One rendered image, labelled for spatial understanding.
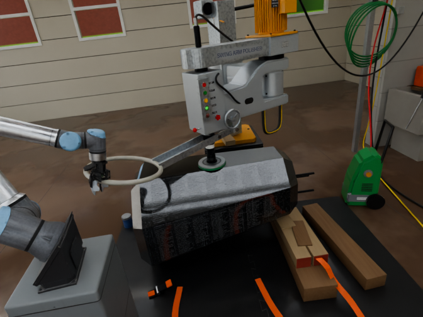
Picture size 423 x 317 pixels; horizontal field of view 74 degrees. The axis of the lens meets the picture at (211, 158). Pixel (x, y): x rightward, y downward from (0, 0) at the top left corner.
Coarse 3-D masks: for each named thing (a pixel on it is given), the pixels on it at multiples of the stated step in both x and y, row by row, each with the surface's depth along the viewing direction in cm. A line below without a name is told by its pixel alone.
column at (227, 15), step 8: (224, 0) 246; (232, 0) 250; (216, 8) 246; (224, 8) 248; (232, 8) 253; (216, 16) 250; (224, 16) 251; (232, 16) 255; (208, 24) 262; (216, 24) 253; (224, 24) 253; (232, 24) 258; (208, 32) 266; (216, 32) 257; (224, 32) 255; (232, 32) 260; (216, 40) 260; (224, 40) 258; (240, 128) 301
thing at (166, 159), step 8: (200, 136) 213; (216, 136) 208; (224, 136) 212; (184, 144) 207; (192, 144) 211; (200, 144) 202; (208, 144) 206; (168, 152) 202; (176, 152) 206; (184, 152) 196; (192, 152) 200; (152, 160) 197; (160, 160) 200; (168, 160) 191; (176, 160) 195
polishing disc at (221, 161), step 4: (216, 156) 228; (220, 156) 227; (200, 160) 223; (204, 160) 222; (220, 160) 219; (224, 160) 219; (200, 164) 217; (204, 164) 216; (208, 164) 216; (212, 164) 215; (216, 164) 214; (220, 164) 213; (204, 168) 213; (208, 168) 211; (212, 168) 211
